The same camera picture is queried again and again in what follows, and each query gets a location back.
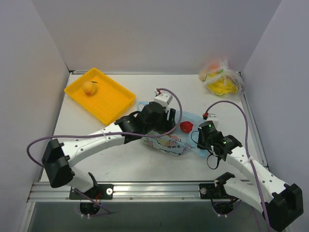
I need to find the light blue printed plastic bag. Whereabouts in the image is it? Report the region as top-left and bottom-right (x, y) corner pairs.
(142, 111), (209, 158)

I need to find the orange peach fruit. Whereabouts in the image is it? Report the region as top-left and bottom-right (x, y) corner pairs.
(82, 81), (98, 96)

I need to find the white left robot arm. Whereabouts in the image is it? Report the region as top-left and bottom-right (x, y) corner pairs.
(42, 101), (176, 199)

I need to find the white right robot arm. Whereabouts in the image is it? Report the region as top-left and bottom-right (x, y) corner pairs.
(197, 121), (304, 232)

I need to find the red round fruit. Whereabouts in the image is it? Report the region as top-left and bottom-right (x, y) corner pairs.
(180, 121), (194, 134)

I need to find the clear bag of yellow fruit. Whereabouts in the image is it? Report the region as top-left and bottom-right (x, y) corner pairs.
(198, 59), (245, 99)

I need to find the yellow plastic tray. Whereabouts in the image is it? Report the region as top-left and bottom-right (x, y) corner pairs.
(64, 68), (136, 126)

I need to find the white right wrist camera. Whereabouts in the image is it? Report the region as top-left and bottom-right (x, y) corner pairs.
(202, 113), (219, 127)

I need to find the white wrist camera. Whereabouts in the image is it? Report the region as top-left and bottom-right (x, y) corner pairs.
(202, 113), (219, 127)
(154, 89), (173, 108)

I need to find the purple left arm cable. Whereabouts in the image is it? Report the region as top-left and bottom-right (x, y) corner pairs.
(26, 88), (183, 215)

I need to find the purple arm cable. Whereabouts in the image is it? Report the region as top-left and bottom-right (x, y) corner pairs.
(204, 100), (272, 232)
(26, 88), (183, 215)

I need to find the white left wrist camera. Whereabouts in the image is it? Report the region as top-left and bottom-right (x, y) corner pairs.
(154, 89), (173, 108)

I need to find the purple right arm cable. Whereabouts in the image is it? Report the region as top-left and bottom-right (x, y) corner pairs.
(204, 100), (272, 232)

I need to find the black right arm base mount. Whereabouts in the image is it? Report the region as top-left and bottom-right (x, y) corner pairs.
(199, 172), (237, 200)

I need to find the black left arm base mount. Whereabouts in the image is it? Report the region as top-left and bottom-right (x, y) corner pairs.
(82, 172), (114, 201)

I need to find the aluminium front rail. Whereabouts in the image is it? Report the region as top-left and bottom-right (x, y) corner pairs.
(28, 181), (270, 203)

